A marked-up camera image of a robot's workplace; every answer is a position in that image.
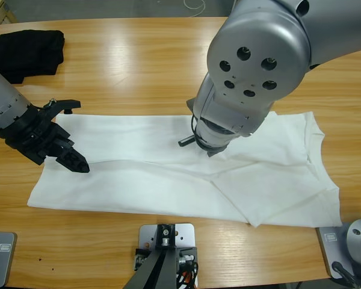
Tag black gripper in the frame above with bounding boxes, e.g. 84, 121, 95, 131
194, 138, 230, 158
5, 109, 91, 173

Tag white Unitree t-shirt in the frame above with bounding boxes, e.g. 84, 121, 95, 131
26, 110, 343, 229

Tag folded black clothes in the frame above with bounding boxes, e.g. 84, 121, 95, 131
0, 29, 66, 85

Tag black clamp with pulley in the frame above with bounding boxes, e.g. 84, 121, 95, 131
155, 223, 177, 250

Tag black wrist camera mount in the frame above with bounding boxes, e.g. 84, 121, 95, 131
177, 134, 197, 148
32, 98, 81, 117

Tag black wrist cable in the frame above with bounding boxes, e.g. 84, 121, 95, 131
190, 114, 201, 142

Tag black side bracket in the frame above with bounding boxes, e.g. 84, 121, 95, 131
134, 246, 153, 270
176, 246, 199, 267

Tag grey base plate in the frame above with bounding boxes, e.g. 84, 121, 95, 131
315, 227, 348, 279
0, 231, 18, 288

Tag orange and black cables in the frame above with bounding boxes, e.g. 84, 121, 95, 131
174, 262, 201, 289

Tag dark camera post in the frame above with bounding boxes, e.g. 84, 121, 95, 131
123, 249, 177, 289

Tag white floor cable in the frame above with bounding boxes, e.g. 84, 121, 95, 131
183, 0, 206, 15

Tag black base cable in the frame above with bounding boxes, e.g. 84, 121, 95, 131
330, 261, 360, 289

